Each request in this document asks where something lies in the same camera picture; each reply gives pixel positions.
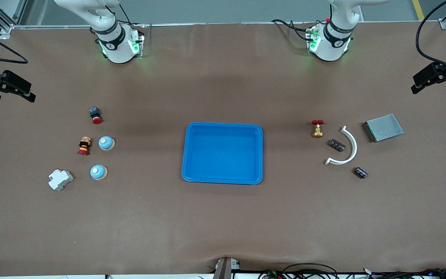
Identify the blue dome bell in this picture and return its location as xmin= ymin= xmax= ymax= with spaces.
xmin=90 ymin=164 xmax=108 ymax=181
xmin=98 ymin=136 xmax=115 ymax=152

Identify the blue plastic tray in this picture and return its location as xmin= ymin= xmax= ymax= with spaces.
xmin=181 ymin=122 xmax=264 ymax=185

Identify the grey metal power supply box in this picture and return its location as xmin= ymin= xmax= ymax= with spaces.
xmin=364 ymin=114 xmax=405 ymax=143

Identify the black red emergency stop button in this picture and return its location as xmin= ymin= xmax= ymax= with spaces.
xmin=88 ymin=107 xmax=103 ymax=125

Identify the white curved plastic arc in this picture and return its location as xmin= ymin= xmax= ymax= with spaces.
xmin=325 ymin=126 xmax=358 ymax=165

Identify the white circuit breaker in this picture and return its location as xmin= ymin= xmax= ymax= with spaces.
xmin=48 ymin=169 xmax=74 ymax=191

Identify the table cover mat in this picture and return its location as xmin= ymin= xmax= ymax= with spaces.
xmin=0 ymin=21 xmax=446 ymax=276

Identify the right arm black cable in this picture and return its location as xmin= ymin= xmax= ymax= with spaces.
xmin=0 ymin=25 xmax=29 ymax=64

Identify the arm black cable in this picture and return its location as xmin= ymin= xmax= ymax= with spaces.
xmin=416 ymin=0 xmax=446 ymax=76
xmin=0 ymin=25 xmax=29 ymax=64

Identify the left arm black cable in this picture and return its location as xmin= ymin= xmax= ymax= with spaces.
xmin=416 ymin=0 xmax=446 ymax=76

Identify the red yellow push button switch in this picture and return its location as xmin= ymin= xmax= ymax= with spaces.
xmin=77 ymin=136 xmax=92 ymax=156

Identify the black base cable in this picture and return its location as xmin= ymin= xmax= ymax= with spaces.
xmin=271 ymin=19 xmax=309 ymax=41

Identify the tangled cable bundle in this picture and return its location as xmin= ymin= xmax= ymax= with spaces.
xmin=362 ymin=267 xmax=446 ymax=279

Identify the black looped cable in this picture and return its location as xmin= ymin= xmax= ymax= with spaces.
xmin=283 ymin=263 xmax=339 ymax=279

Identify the metal bracket at table edge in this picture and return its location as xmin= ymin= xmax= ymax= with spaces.
xmin=212 ymin=257 xmax=241 ymax=279

